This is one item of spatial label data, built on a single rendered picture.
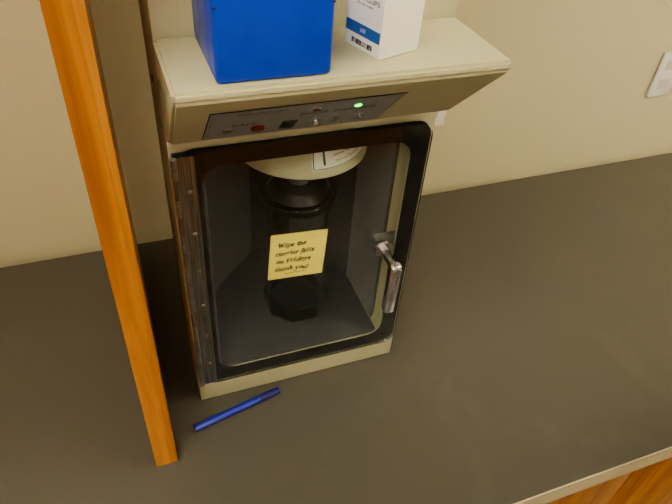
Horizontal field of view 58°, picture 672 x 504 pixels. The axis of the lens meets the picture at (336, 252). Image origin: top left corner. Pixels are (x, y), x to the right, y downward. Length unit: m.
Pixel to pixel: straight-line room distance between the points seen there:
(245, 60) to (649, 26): 1.19
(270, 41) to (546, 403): 0.75
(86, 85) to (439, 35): 0.34
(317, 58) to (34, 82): 0.66
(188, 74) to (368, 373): 0.62
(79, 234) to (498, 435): 0.85
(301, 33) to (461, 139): 0.92
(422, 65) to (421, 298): 0.64
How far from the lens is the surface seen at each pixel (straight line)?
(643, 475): 1.27
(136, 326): 0.70
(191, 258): 0.75
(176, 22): 0.61
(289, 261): 0.79
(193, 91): 0.51
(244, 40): 0.51
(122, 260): 0.63
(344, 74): 0.55
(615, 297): 1.29
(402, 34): 0.59
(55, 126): 1.14
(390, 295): 0.83
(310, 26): 0.52
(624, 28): 1.53
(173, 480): 0.92
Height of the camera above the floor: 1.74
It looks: 41 degrees down
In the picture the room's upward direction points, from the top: 5 degrees clockwise
